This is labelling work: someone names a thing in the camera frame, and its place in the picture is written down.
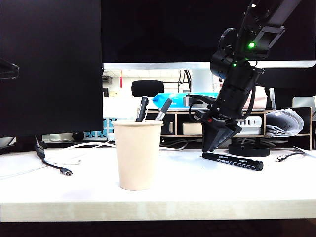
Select blue wet wipes pack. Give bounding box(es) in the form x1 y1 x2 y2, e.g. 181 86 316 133
152 92 219 109

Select beige paper cup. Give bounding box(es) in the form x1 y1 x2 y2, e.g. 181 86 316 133
111 120 164 191

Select black cable with USB plug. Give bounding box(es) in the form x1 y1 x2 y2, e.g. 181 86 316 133
276 151 307 163

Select clear white pen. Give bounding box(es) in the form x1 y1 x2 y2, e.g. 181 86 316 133
268 88 276 110

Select white paper sheet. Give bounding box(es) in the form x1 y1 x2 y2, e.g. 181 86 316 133
292 145 316 158

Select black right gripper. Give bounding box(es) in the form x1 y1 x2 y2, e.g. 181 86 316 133
194 61 266 152

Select black wooden desk shelf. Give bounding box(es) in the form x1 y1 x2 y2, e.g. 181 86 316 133
144 106 313 151

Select pink tissue pack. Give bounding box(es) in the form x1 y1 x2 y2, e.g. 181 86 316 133
246 85 268 109

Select black marker with white print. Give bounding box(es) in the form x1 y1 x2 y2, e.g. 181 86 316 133
201 152 264 172

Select white multi-port charger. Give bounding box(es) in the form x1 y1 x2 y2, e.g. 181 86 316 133
236 116 262 129

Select large silver-edged monitor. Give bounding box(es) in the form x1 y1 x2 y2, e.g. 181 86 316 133
100 0 316 93

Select black cable with inline adapter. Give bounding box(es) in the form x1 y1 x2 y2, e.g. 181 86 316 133
34 135 74 177

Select white blue power strip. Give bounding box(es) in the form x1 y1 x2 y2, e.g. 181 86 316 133
49 118 115 142

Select black hanging cable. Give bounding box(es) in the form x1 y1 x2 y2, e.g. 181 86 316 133
179 70 193 86

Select black round base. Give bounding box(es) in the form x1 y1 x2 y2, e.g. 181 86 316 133
228 143 271 158

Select white cable with plug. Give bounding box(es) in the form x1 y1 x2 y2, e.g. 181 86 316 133
45 139 190 166

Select white rounded object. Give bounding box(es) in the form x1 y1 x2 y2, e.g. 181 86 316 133
292 95 316 124

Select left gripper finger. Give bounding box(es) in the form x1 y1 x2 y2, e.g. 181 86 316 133
0 58 20 80

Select thin white cable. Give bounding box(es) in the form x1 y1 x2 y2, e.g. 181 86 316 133
0 142 115 180

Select black-capped marker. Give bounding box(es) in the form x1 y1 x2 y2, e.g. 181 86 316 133
135 95 150 123

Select black chair headrest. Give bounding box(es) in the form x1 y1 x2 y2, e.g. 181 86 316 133
131 80 165 98

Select rolled printed papers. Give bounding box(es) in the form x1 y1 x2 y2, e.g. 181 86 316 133
265 108 304 138

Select flat white box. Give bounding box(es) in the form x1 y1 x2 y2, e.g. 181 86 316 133
232 127 261 136

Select beige rectangular box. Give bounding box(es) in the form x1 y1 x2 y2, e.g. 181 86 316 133
182 122 204 136

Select grey-capped marker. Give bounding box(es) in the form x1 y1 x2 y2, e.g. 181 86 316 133
154 98 173 122

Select black V-shaped monitor stand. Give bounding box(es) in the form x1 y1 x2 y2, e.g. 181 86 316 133
0 135 49 156

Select grey cable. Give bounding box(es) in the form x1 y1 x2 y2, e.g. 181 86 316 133
233 137 289 149

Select black frameless monitor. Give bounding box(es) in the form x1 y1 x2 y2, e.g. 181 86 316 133
0 0 104 138

